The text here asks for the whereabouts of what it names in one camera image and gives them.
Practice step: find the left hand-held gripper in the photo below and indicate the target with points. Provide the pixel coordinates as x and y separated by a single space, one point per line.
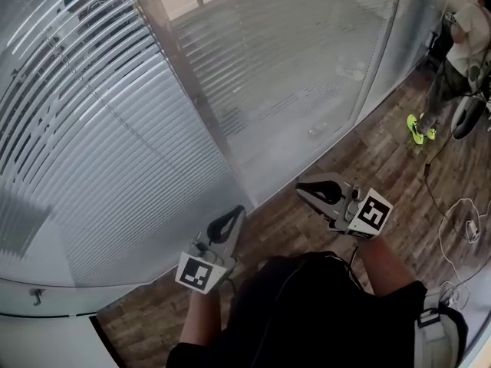
199 272

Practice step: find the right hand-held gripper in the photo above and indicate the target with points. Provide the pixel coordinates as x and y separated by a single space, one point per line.
370 213

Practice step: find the sliding glass door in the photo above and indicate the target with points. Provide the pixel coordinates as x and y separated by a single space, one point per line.
96 148

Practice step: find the person's left forearm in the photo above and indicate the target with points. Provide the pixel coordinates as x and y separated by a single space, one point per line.
201 316

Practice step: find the person's right forearm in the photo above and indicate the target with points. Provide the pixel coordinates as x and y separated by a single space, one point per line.
387 267

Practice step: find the person's black shirt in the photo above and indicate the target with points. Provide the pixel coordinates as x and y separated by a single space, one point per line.
307 320

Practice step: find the white power adapter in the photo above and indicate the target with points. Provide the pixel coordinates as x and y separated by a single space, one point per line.
472 228

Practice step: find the black skirting board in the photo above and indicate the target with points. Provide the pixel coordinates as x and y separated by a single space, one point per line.
101 339

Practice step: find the frosted glass door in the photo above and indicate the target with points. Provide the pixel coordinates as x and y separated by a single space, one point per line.
76 301

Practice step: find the black office chair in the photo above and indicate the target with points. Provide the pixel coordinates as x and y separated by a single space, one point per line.
441 44

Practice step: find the grey window frame post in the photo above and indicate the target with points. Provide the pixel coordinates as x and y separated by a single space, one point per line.
174 52

